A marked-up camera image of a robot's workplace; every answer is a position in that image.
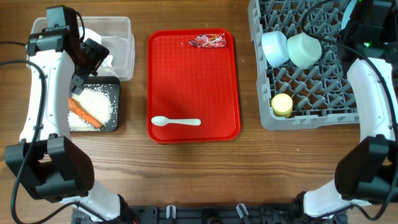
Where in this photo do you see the white napkin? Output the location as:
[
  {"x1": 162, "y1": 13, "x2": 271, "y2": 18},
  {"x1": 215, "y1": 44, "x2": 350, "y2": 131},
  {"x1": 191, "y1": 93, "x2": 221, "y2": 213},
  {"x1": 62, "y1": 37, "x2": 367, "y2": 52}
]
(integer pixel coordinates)
[{"x1": 79, "y1": 27, "x2": 113, "y2": 67}]

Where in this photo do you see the white rice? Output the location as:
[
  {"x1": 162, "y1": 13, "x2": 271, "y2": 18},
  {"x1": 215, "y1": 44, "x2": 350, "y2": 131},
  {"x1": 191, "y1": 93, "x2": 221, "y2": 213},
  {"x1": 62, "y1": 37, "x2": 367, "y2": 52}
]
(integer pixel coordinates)
[{"x1": 67, "y1": 85, "x2": 119, "y2": 131}]

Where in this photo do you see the orange carrot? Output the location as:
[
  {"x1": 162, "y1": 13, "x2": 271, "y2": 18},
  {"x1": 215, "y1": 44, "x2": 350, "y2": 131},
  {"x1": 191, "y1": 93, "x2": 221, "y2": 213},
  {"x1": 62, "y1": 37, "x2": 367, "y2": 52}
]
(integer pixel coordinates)
[{"x1": 68, "y1": 97, "x2": 103, "y2": 129}]

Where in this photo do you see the white spoon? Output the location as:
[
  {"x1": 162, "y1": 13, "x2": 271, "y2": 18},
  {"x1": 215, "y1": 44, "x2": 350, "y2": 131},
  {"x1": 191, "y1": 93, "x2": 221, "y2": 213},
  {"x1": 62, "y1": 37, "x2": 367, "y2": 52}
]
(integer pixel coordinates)
[{"x1": 150, "y1": 116, "x2": 201, "y2": 126}]

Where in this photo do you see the red candy wrapper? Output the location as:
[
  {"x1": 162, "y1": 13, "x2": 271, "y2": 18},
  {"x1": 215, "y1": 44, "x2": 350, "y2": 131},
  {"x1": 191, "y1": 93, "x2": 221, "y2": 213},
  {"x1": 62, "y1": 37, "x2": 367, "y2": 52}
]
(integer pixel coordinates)
[{"x1": 188, "y1": 33, "x2": 227, "y2": 48}]

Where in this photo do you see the light blue bowl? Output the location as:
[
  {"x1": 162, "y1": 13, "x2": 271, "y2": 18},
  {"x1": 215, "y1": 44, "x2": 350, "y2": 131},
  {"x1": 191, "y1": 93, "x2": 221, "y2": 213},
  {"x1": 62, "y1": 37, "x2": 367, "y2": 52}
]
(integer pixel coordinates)
[{"x1": 261, "y1": 31, "x2": 289, "y2": 67}]

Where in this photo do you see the yellow cup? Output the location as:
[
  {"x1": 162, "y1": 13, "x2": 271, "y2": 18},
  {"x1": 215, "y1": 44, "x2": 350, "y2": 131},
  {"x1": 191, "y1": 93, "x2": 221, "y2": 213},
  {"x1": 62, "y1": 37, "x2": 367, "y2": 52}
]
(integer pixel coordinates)
[{"x1": 271, "y1": 93, "x2": 293, "y2": 118}]

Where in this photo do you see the green bowl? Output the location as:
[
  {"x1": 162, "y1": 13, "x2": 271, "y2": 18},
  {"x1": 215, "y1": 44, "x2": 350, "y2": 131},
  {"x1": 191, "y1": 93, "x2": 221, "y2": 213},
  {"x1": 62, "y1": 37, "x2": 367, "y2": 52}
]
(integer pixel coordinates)
[{"x1": 287, "y1": 33, "x2": 322, "y2": 69}]

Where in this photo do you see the light blue plate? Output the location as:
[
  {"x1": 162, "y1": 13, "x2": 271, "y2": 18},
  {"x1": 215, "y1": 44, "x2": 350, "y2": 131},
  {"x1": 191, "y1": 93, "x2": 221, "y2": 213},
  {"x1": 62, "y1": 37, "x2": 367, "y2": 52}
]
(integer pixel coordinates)
[{"x1": 341, "y1": 0, "x2": 357, "y2": 30}]

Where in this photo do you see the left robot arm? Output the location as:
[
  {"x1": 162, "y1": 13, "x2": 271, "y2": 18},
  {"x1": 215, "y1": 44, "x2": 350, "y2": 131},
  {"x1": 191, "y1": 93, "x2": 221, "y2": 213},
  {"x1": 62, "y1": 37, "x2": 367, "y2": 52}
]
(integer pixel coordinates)
[{"x1": 5, "y1": 26, "x2": 139, "y2": 223}]

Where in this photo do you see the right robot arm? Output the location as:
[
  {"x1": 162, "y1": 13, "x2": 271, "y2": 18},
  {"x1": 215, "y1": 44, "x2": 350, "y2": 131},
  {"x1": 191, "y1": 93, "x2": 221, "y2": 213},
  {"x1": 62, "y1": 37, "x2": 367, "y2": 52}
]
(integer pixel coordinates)
[{"x1": 302, "y1": 0, "x2": 397, "y2": 220}]

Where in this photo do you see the grey dishwasher rack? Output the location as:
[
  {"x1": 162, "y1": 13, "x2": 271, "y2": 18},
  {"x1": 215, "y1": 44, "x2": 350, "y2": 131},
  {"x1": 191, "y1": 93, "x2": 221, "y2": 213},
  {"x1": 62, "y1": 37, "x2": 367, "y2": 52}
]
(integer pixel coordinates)
[{"x1": 248, "y1": 0, "x2": 359, "y2": 130}]

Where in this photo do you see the clear plastic bin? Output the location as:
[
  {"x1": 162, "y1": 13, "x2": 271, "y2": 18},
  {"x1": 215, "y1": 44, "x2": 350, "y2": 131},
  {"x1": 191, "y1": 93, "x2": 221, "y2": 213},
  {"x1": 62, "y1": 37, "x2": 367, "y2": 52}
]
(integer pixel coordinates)
[{"x1": 25, "y1": 16, "x2": 136, "y2": 82}]

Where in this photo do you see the black tray bin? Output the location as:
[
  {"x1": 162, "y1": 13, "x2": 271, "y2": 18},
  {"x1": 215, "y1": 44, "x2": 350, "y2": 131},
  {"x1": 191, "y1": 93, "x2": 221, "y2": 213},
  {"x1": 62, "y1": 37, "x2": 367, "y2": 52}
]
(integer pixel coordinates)
[{"x1": 67, "y1": 76, "x2": 121, "y2": 133}]

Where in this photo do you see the red serving tray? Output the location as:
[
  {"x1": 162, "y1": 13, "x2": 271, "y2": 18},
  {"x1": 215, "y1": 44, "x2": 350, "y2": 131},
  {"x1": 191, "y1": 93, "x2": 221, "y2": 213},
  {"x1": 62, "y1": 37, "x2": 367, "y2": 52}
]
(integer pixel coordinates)
[{"x1": 147, "y1": 28, "x2": 241, "y2": 144}]

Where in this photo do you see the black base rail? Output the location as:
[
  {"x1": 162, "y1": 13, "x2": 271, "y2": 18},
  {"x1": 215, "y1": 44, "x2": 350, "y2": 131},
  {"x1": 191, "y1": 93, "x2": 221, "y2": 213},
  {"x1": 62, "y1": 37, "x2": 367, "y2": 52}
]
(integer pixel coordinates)
[{"x1": 71, "y1": 203, "x2": 346, "y2": 224}]

